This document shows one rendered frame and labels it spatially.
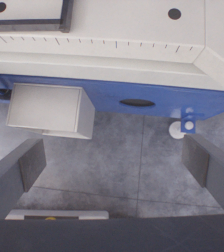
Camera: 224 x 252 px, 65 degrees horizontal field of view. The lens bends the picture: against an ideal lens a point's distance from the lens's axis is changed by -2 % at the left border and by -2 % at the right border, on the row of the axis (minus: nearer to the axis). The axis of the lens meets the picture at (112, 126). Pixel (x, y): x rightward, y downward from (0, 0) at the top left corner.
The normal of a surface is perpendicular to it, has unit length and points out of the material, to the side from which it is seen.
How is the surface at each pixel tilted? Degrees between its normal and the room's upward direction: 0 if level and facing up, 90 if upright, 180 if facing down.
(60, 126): 0
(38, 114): 0
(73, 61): 0
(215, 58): 90
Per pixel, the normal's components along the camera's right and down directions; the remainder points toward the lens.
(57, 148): -0.05, -0.15
